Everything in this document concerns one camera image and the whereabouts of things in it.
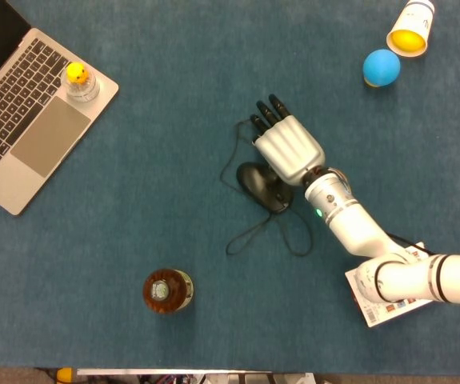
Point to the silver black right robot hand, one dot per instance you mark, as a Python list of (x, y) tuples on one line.
[(289, 148)]

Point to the black computer mouse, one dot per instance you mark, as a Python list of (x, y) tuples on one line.
[(255, 182)]

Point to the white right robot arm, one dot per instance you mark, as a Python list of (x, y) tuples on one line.
[(357, 230)]

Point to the blue ball yellow base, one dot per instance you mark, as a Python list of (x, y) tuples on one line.
[(381, 67)]

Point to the white paper cup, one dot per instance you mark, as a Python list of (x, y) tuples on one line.
[(413, 18)]

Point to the white box with picture grid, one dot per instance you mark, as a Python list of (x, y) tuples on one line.
[(373, 314)]

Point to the brown drink bottle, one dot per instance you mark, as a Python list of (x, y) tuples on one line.
[(167, 291)]

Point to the clear plastic jar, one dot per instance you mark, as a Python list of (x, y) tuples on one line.
[(89, 90)]

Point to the yellow rubber duck toy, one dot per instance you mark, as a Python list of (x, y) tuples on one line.
[(76, 73)]

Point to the silver laptop black keyboard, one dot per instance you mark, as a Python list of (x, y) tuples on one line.
[(33, 132)]

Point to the yellow knob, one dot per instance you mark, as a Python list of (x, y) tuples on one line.
[(64, 376)]

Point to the white metal rail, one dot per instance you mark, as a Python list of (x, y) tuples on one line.
[(173, 372)]

